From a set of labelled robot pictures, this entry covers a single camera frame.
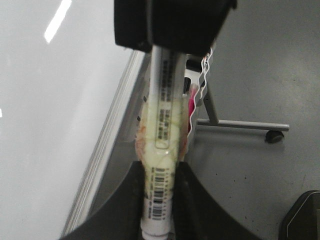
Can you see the white whiteboard marker black tip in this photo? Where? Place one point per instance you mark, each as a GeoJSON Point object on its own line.
{"type": "Point", "coordinates": [162, 140]}

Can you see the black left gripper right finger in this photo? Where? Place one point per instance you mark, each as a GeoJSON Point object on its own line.
{"type": "Point", "coordinates": [197, 216]}

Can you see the black caster wheel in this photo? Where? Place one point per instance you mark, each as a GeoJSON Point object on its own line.
{"type": "Point", "coordinates": [273, 136]}

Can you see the grey whiteboard stand leg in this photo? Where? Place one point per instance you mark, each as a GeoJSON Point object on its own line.
{"type": "Point", "coordinates": [215, 119]}

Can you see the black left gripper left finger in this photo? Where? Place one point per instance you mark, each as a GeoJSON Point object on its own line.
{"type": "Point", "coordinates": [119, 217]}

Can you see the red magnet taped to marker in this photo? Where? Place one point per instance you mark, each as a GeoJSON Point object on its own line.
{"type": "Point", "coordinates": [140, 136]}

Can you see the black object bottom right corner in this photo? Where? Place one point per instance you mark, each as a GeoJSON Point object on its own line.
{"type": "Point", "coordinates": [302, 222]}

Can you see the white whiteboard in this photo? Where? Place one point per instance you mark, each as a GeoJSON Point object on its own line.
{"type": "Point", "coordinates": [59, 72]}

